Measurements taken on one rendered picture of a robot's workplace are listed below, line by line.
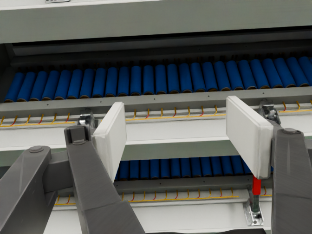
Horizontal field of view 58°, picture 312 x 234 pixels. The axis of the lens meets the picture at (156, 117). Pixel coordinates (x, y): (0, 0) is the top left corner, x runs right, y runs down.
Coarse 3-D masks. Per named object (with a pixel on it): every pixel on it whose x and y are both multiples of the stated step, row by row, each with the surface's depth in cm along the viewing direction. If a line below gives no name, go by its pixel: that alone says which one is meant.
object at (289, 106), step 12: (252, 108) 43; (276, 108) 43; (288, 108) 43; (300, 108) 43; (0, 120) 44; (12, 120) 44; (24, 120) 44; (36, 120) 44; (48, 120) 44; (60, 120) 44
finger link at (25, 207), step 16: (16, 160) 12; (32, 160) 12; (48, 160) 13; (16, 176) 11; (32, 176) 10; (0, 192) 9; (16, 192) 9; (32, 192) 10; (48, 192) 13; (0, 208) 9; (16, 208) 9; (32, 208) 10; (48, 208) 12; (0, 224) 8; (16, 224) 9; (32, 224) 10
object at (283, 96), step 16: (128, 96) 43; (144, 96) 43; (160, 96) 43; (176, 96) 43; (192, 96) 43; (208, 96) 42; (224, 96) 42; (240, 96) 42; (256, 96) 42; (272, 96) 42; (288, 96) 42; (304, 96) 42; (0, 112) 43; (16, 112) 43; (32, 112) 43; (48, 112) 43; (64, 112) 43; (96, 112) 44
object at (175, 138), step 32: (256, 32) 49; (288, 32) 49; (0, 64) 51; (0, 96) 48; (0, 128) 44; (32, 128) 43; (64, 128) 43; (128, 128) 42; (160, 128) 42; (192, 128) 42; (224, 128) 42; (0, 160) 43; (128, 160) 44
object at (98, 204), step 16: (80, 128) 13; (80, 144) 13; (80, 160) 12; (96, 160) 12; (80, 176) 10; (96, 176) 10; (80, 192) 9; (96, 192) 9; (112, 192) 9; (80, 208) 8; (96, 208) 7; (112, 208) 7; (128, 208) 7; (80, 224) 11; (96, 224) 7; (112, 224) 7; (128, 224) 7
